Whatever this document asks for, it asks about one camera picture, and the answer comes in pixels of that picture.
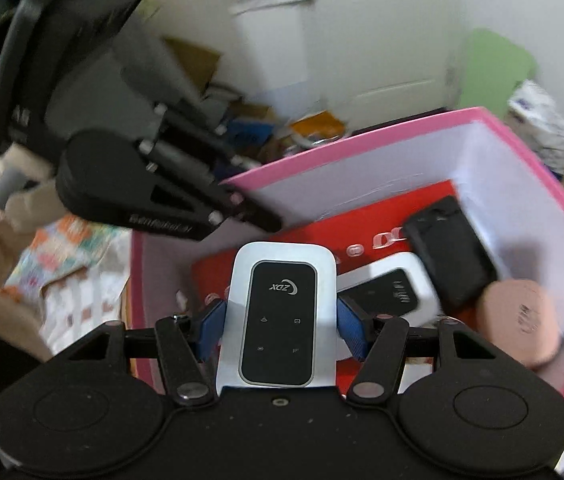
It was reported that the pink cardboard box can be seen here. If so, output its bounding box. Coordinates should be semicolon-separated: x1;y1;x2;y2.
129;106;564;401

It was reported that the black rectangular case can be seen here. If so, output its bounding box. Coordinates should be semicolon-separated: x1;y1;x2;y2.
402;195;500;311

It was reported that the green folding board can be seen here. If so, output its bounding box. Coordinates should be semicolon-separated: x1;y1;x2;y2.
454;27;537;111

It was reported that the brown cardboard box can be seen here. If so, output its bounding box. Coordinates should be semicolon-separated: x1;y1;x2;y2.
162;35;223;101

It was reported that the patterned white bed sheet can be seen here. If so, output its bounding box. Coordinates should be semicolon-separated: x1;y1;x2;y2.
42;270;564;480

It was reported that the pink round case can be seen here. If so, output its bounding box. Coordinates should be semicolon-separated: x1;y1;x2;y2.
474;277;562;368

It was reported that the white pocket wifi router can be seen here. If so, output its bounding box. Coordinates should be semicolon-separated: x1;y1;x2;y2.
216;241;340;390
334;252;442;321

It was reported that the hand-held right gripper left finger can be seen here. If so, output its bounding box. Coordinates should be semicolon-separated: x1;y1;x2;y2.
64;297;229;407

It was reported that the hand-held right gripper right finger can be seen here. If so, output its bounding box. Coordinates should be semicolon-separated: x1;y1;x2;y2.
337;294;497;406

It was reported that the colourful quilt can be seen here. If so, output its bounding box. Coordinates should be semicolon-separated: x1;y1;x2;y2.
0;212;133;301

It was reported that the orange bag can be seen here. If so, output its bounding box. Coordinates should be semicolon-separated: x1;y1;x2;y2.
289;110;350;146

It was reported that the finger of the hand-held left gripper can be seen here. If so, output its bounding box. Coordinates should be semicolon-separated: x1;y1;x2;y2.
137;102;263;183
129;157;283;242

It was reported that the red printed cloth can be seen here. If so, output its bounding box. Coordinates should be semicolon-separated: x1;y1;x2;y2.
192;180;462;396

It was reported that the cardboard box with blue print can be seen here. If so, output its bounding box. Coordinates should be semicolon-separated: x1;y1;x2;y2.
222;105;283;161

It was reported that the white door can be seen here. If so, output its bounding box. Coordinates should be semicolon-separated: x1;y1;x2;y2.
232;0;467;131

